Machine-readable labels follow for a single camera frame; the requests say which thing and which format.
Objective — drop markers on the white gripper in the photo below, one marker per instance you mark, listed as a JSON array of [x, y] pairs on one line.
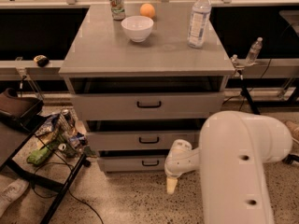
[[172, 167]]

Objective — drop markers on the grey drawer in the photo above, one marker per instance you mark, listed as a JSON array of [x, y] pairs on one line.
[[137, 140], [131, 163], [116, 106]]

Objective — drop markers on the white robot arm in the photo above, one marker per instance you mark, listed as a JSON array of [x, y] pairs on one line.
[[233, 147]]

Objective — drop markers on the grey drawer cabinet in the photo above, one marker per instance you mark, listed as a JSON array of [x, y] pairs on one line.
[[103, 60]]

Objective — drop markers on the black tripod leg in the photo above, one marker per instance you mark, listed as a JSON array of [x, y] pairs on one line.
[[245, 93]]

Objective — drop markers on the black chair caster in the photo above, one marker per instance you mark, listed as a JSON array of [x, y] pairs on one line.
[[290, 159]]

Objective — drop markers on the pile of snack packages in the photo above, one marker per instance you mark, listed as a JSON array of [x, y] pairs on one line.
[[62, 132]]

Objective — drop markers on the tan shoe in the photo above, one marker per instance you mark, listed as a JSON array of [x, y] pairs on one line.
[[294, 129]]

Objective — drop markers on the green snack bag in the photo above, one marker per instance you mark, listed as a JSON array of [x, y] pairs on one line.
[[38, 156]]

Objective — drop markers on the small water bottle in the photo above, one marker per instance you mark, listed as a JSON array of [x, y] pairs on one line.
[[254, 51]]

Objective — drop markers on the white bowl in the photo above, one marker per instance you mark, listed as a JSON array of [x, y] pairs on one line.
[[137, 28]]

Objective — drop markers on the white shoe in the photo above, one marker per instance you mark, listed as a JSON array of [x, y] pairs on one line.
[[12, 193]]

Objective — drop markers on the brown bag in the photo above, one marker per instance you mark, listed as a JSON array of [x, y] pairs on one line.
[[18, 112]]

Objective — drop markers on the large clear water bottle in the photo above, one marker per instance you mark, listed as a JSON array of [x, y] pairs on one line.
[[199, 18]]

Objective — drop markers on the orange fruit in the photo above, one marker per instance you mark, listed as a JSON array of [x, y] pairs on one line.
[[147, 10]]

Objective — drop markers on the black tape measure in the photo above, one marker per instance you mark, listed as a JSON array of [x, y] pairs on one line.
[[41, 60]]

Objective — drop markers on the green soda can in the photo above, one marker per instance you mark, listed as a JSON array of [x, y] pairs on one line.
[[117, 9]]

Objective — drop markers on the black metal table frame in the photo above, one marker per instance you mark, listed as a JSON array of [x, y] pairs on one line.
[[12, 140]]

